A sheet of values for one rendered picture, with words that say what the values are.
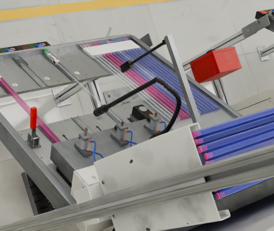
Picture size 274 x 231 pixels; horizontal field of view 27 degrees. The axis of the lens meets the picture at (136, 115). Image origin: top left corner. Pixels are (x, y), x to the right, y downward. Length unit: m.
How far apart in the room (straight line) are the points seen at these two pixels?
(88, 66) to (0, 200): 0.52
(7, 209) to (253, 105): 1.39
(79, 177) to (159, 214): 0.33
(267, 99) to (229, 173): 1.94
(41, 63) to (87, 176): 0.68
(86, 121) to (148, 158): 0.66
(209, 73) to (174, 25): 1.00
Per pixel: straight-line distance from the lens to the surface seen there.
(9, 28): 2.80
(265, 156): 0.78
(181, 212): 0.98
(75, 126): 1.62
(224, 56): 2.35
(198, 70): 2.39
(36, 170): 1.46
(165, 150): 0.97
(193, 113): 1.40
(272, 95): 2.74
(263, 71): 3.65
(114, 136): 1.49
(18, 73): 1.85
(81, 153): 1.42
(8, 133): 1.57
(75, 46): 2.03
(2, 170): 1.92
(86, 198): 1.19
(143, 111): 1.65
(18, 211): 1.92
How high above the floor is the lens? 2.41
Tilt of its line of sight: 54 degrees down
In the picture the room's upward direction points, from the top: 64 degrees clockwise
